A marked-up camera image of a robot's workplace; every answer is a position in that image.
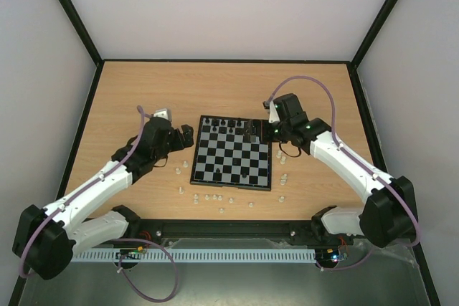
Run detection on black white chessboard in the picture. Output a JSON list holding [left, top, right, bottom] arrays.
[[190, 115, 272, 191]]

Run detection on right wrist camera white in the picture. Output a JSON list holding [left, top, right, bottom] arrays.
[[263, 101, 280, 124]]

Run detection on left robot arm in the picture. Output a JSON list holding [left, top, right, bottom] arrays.
[[12, 113, 194, 280]]

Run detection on black aluminium frame rail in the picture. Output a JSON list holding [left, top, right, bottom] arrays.
[[125, 218, 417, 246]]

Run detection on light blue cable duct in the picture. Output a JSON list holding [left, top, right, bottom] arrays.
[[72, 248, 316, 264]]

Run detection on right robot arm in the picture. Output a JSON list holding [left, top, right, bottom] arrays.
[[243, 93, 419, 248]]

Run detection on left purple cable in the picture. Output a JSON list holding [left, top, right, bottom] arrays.
[[18, 105, 179, 302]]

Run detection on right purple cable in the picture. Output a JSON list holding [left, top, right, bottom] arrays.
[[267, 75, 421, 272]]

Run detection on purple cable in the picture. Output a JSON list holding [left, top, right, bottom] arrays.
[[18, 105, 179, 302], [267, 75, 421, 272]]

